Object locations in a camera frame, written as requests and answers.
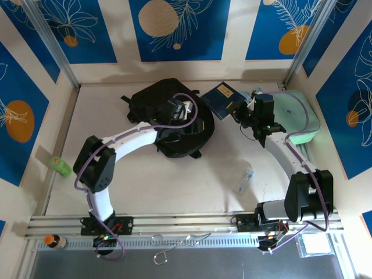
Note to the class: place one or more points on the dark blue book yellow label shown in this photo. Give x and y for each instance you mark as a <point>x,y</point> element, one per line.
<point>221,100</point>

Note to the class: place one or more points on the black backpack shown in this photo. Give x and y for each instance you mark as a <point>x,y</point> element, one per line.
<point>145,98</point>

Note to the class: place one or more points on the clear plastic bottle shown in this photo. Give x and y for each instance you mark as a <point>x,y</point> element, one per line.
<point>244,180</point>

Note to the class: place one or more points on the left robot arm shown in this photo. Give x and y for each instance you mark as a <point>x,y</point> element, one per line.
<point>130,139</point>

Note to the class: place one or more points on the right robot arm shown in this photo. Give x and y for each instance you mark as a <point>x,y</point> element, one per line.
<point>282,154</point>

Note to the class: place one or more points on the clear plastic bag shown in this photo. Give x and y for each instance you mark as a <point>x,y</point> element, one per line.
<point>315,245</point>

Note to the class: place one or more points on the blue white snack packet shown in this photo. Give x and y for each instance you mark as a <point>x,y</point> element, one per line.
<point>258,90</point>

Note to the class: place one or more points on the mint green zip case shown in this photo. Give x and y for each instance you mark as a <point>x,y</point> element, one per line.
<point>293,116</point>

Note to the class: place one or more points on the small green bottle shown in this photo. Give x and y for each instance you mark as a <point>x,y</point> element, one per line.
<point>59,165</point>

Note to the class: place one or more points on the dark bottle orange cap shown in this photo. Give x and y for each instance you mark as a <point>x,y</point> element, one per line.
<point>58,242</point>

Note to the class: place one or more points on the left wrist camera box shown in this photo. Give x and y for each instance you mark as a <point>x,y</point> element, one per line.
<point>187,110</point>

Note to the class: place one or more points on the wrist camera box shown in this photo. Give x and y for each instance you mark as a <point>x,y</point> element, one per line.
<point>187,110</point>
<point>252,101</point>

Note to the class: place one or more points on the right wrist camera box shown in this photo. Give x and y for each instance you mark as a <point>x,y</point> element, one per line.
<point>252,101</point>

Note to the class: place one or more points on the aluminium frame post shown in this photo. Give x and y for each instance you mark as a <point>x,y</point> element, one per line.
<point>49,40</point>
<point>305,43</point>

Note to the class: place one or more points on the blue floral wall panel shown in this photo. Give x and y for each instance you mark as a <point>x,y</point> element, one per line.
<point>27,29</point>
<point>348,139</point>
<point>17,151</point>
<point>327,35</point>
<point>197,35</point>
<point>267,29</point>
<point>87,35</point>

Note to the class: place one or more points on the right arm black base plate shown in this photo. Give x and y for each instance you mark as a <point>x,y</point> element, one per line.
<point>245,223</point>

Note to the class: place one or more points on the aluminium mounting rail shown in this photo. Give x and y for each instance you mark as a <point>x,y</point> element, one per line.
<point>186,222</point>

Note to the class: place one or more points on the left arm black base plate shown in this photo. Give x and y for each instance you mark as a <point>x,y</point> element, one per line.
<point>125,226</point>

